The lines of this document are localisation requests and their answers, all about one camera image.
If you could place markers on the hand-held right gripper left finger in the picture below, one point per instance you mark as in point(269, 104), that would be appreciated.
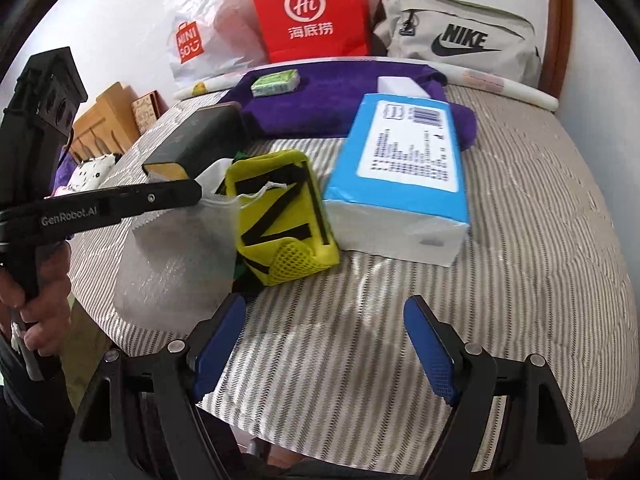
point(220, 350)

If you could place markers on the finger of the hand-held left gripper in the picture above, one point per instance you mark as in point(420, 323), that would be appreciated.
point(160, 198)

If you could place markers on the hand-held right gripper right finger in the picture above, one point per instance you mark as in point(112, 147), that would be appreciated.
point(430, 355)

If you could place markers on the yellow mesh bag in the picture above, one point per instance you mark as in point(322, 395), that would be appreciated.
point(280, 240)

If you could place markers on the person's left hand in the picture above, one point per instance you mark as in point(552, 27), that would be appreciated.
point(52, 300)

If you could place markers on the wooden cabinet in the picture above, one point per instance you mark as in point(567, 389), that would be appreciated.
point(105, 115)

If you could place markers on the white polka dot cloth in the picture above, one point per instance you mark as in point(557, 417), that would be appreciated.
point(92, 170)

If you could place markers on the black box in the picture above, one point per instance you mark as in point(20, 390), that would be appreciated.
point(200, 130)

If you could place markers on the small patterned box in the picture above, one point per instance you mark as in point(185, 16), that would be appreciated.
point(147, 112)

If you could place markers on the olive cloth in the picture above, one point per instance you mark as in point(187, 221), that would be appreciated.
point(77, 350)

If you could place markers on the green tissue packet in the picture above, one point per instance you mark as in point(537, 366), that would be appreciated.
point(275, 83)

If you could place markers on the purple towel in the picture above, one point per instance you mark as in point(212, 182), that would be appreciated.
point(300, 110)

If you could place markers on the blue tissue pack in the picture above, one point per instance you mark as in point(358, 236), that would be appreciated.
point(400, 190)

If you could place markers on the white plastic bag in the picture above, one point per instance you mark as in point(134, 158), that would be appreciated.
point(220, 20)

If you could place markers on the red paper bag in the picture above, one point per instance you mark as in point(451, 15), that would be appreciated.
point(280, 35)

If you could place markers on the small white tissue pack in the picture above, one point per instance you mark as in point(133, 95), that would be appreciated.
point(397, 85)

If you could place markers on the white paper roll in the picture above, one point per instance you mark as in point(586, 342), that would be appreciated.
point(500, 87)

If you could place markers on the beige backpack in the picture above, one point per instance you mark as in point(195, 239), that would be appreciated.
point(425, 45)

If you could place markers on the wooden headboard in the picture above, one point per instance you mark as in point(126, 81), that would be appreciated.
point(560, 35)

